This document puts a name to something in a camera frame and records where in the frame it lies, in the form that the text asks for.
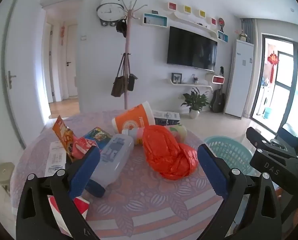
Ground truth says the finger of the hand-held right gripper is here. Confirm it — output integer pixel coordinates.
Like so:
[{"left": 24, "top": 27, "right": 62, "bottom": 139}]
[
  {"left": 246, "top": 127, "right": 277, "bottom": 151},
  {"left": 249, "top": 149, "right": 298, "bottom": 180}
]

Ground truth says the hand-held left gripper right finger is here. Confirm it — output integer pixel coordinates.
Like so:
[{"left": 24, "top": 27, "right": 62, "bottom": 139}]
[{"left": 197, "top": 144, "right": 282, "bottom": 240}]

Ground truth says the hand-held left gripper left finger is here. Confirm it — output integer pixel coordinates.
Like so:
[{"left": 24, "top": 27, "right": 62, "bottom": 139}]
[{"left": 16, "top": 145, "right": 101, "bottom": 240}]

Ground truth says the teal plastic basket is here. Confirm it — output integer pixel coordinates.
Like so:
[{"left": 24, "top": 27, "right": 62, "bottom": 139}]
[{"left": 203, "top": 136, "right": 261, "bottom": 178}]

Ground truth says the clear bottle with blue cap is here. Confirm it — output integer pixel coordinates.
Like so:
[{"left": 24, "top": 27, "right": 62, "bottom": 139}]
[{"left": 85, "top": 134, "right": 134, "bottom": 198}]

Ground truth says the orange plastic bag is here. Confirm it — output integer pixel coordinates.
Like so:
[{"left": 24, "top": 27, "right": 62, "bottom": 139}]
[{"left": 142, "top": 125, "right": 199, "bottom": 180}]

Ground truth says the orange paper cup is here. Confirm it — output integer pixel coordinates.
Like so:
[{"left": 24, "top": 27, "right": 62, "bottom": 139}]
[{"left": 111, "top": 101, "right": 156, "bottom": 133}]

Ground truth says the red packet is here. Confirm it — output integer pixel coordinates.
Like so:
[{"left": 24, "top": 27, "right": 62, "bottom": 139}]
[{"left": 73, "top": 136, "right": 97, "bottom": 160}]

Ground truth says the white paper leaflet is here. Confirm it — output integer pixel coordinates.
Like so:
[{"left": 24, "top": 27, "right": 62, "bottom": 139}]
[{"left": 44, "top": 141, "right": 67, "bottom": 177}]

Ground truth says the blue food packet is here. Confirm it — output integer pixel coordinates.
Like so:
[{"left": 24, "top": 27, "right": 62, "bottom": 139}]
[{"left": 83, "top": 127, "right": 113, "bottom": 150}]

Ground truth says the orange snack packet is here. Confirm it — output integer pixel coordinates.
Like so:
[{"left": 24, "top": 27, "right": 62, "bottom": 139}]
[{"left": 52, "top": 115, "right": 76, "bottom": 162}]

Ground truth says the black guitar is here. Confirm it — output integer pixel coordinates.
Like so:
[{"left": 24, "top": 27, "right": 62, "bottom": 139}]
[{"left": 210, "top": 66, "right": 225, "bottom": 113}]

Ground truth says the small white peach-label bottle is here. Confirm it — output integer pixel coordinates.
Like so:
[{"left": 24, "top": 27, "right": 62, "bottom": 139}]
[{"left": 121, "top": 124, "right": 187, "bottom": 145}]

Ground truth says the black and white carton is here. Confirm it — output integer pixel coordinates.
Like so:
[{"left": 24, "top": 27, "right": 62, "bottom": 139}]
[{"left": 153, "top": 110, "right": 181, "bottom": 126}]

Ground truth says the potted green plant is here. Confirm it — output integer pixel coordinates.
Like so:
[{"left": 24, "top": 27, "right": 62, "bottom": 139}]
[{"left": 181, "top": 87, "right": 209, "bottom": 119}]

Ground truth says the red knot decoration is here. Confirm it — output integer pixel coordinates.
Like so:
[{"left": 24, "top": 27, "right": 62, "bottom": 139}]
[{"left": 267, "top": 51, "right": 279, "bottom": 83}]

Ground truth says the beige stool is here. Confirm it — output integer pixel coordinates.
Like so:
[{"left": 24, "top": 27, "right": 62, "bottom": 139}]
[{"left": 0, "top": 162, "right": 14, "bottom": 193}]

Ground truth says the brown handbag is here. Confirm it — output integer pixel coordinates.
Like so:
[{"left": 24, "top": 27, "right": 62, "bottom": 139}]
[{"left": 111, "top": 54, "right": 128, "bottom": 97}]

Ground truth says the white hallway door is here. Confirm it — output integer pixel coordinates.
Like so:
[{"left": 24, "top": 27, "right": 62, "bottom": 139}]
[{"left": 65, "top": 24, "right": 79, "bottom": 97}]

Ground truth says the black pouch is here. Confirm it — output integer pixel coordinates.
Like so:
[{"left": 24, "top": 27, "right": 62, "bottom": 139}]
[{"left": 127, "top": 74, "right": 139, "bottom": 92}]

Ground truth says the white room door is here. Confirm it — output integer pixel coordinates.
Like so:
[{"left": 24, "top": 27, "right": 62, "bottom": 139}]
[{"left": 4, "top": 0, "right": 43, "bottom": 150}]

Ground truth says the grey curtain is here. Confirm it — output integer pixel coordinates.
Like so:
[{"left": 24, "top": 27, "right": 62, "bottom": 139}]
[{"left": 240, "top": 18, "right": 257, "bottom": 43}]

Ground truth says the pink coat rack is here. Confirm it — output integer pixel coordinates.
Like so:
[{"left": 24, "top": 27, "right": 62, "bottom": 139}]
[{"left": 119, "top": 1, "right": 148, "bottom": 110}]

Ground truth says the black hanging bag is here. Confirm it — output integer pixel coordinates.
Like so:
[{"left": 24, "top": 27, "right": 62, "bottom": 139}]
[{"left": 116, "top": 19, "right": 127, "bottom": 37}]

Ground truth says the white low wall shelf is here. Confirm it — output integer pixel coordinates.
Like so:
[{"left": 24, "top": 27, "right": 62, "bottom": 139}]
[{"left": 171, "top": 79, "right": 213, "bottom": 90}]

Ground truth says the wall-mounted television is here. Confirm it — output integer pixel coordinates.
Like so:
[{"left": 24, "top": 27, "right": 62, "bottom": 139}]
[{"left": 167, "top": 26, "right": 218, "bottom": 72}]

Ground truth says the metal door handle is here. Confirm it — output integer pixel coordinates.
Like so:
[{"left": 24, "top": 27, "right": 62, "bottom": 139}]
[{"left": 5, "top": 71, "right": 16, "bottom": 89}]

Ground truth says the white curved wall shelf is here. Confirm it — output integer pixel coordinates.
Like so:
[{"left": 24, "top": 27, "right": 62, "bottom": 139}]
[{"left": 174, "top": 12, "right": 218, "bottom": 39}]

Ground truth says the blue-framed wall shelf box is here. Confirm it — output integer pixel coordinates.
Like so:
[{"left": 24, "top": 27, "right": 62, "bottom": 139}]
[{"left": 143, "top": 13, "right": 167, "bottom": 28}]

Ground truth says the panda wall clock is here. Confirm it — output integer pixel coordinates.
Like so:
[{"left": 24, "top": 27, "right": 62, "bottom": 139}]
[{"left": 96, "top": 0, "right": 126, "bottom": 27}]

